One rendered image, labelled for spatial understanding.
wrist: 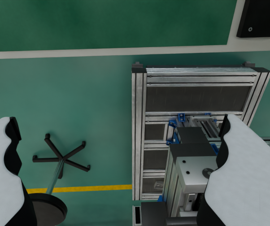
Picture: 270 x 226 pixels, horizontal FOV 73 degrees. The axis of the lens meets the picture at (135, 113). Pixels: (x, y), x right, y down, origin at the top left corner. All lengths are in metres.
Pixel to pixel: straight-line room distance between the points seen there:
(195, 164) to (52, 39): 0.49
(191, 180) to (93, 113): 1.15
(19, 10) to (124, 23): 0.25
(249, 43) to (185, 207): 0.47
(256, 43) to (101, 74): 0.99
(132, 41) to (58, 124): 1.25
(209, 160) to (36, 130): 1.48
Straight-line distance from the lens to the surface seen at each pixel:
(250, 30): 0.58
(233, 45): 0.59
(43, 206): 1.45
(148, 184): 1.78
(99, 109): 1.48
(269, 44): 0.65
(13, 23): 0.58
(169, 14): 0.52
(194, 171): 0.50
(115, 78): 1.35
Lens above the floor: 1.26
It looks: 58 degrees down
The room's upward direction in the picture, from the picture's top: 176 degrees clockwise
